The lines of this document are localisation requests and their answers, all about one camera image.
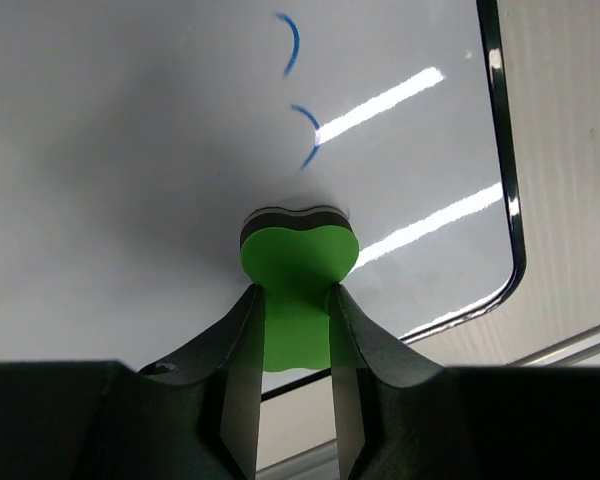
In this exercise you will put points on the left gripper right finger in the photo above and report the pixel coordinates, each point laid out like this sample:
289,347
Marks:
399,415

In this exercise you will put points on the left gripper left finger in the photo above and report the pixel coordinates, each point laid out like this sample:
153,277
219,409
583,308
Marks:
193,414

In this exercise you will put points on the green whiteboard eraser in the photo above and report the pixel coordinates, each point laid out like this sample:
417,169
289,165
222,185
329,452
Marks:
296,257

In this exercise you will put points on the small whiteboard black frame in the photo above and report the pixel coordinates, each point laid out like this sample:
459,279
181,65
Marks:
137,136

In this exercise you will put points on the aluminium mounting rail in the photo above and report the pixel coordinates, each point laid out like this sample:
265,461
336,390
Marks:
297,428

